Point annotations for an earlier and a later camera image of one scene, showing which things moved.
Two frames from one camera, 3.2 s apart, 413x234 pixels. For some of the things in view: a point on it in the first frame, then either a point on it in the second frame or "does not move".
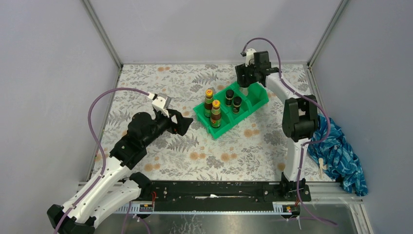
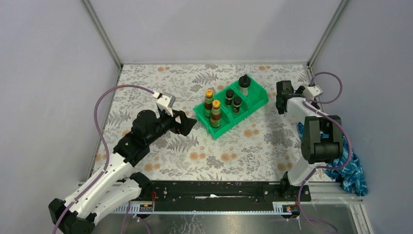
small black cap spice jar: (229, 96) does not move
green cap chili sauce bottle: (215, 116) does not move
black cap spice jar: (236, 103) does not move
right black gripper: (242, 70) to (300, 90)
